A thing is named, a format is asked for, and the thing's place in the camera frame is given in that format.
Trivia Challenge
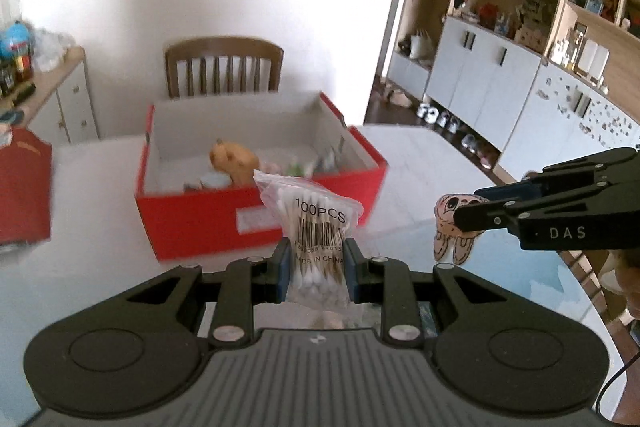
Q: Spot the blue globe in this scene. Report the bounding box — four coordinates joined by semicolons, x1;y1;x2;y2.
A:
0;22;34;62

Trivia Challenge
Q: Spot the white wooden sideboard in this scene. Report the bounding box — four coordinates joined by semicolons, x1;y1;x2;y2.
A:
0;46;101;146

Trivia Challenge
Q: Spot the brown capybara plush toy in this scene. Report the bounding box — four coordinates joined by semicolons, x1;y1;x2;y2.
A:
208;139;261;186

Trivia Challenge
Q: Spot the person's right hand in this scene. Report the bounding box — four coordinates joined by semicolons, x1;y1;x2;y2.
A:
606;252;640;323

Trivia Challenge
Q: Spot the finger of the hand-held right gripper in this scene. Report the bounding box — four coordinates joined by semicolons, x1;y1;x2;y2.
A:
451;179;609;236
473;147;640;204

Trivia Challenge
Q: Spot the black cable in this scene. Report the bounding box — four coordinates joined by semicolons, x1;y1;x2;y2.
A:
592;351;640;419

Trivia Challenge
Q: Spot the red box lid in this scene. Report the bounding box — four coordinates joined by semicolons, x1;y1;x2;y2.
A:
0;127;53;253

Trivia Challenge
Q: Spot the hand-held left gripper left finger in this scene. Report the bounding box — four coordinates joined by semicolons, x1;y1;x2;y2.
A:
120;238;292;348

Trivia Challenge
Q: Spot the pink cartoon charm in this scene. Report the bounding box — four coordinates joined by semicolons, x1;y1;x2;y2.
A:
432;193;481;265

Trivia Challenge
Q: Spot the white wall cabinet unit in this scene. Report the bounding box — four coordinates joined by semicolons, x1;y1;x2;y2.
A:
385;0;640;188

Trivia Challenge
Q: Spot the light green case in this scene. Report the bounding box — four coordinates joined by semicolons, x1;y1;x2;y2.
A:
199;173;235;189

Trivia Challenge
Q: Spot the clear plastic bag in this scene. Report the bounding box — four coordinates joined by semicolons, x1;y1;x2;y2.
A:
31;28;77;72

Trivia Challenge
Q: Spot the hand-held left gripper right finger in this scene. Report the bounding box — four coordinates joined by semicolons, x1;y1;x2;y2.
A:
344;238;506;348

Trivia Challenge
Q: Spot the clear cotton swab bag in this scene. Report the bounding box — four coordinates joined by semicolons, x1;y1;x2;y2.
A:
253;169;365;310

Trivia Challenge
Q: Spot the row of shoes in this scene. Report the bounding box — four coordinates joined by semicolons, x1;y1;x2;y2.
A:
416;101;502;168

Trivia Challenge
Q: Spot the white tube green label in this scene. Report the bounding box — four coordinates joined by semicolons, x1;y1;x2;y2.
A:
287;159;321;178

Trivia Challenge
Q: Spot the wooden chair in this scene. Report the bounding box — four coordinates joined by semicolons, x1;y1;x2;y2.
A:
164;37;285;100
567;251;613;324

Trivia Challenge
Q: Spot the red shoe box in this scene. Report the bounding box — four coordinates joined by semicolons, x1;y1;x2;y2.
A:
134;91;390;264

